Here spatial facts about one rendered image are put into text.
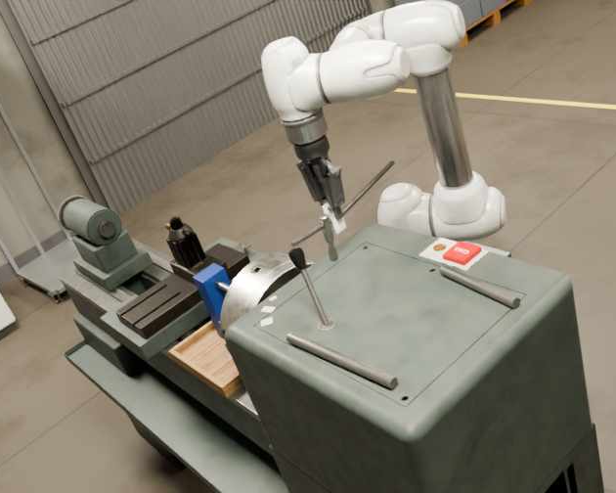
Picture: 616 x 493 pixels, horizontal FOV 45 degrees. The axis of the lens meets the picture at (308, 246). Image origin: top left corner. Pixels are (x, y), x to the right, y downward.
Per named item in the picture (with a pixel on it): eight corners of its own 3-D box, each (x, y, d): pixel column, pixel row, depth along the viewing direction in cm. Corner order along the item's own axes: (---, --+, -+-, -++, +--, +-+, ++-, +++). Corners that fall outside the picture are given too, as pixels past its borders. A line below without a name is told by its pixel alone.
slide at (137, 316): (251, 265, 247) (247, 254, 245) (146, 339, 228) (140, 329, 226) (222, 252, 261) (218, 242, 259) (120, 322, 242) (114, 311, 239)
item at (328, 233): (333, 262, 170) (323, 219, 165) (328, 260, 172) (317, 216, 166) (340, 258, 171) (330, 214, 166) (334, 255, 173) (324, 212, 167)
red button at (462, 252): (483, 253, 157) (481, 246, 156) (464, 269, 155) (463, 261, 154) (461, 247, 162) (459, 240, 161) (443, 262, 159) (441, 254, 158)
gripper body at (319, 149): (333, 131, 157) (345, 169, 161) (309, 126, 163) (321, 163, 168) (308, 147, 153) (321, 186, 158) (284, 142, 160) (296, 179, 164)
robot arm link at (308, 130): (303, 101, 161) (311, 126, 164) (272, 119, 157) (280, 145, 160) (330, 105, 154) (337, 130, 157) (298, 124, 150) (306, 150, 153)
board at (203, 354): (321, 324, 219) (317, 313, 217) (227, 398, 203) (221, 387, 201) (262, 295, 241) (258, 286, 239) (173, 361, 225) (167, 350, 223)
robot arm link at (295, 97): (270, 126, 153) (329, 116, 148) (245, 55, 146) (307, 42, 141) (286, 106, 162) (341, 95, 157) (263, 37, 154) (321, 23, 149)
